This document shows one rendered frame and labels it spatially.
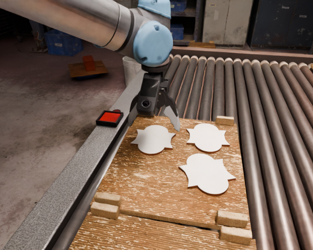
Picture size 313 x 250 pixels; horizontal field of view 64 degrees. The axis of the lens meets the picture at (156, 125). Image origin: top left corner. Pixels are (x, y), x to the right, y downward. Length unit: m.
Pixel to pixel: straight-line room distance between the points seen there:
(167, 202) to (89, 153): 0.30
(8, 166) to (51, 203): 1.73
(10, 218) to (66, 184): 1.30
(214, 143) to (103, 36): 0.47
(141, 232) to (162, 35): 0.38
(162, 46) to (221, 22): 4.63
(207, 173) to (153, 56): 0.34
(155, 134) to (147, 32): 0.41
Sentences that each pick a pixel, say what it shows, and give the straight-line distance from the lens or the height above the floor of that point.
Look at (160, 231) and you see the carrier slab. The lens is 0.55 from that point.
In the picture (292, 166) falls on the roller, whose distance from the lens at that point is 0.79.
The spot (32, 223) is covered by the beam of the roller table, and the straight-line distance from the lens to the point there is 0.65.
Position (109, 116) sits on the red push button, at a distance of 0.91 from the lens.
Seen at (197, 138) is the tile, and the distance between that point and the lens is 0.77.
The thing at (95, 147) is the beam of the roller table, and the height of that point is 0.92.
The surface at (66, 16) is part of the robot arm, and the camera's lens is 0.40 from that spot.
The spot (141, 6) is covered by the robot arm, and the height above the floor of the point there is 1.31.
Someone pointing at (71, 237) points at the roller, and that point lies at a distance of 0.59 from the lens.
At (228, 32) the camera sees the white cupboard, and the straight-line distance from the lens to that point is 5.13.
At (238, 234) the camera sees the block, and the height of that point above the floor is 0.96.
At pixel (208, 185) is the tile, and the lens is 0.63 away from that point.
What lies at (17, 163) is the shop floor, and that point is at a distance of 2.38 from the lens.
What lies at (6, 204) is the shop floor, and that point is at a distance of 2.07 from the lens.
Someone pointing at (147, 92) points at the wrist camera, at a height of 1.12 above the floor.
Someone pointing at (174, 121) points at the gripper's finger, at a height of 1.02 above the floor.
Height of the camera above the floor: 1.39
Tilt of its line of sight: 33 degrees down
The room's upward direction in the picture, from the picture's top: straight up
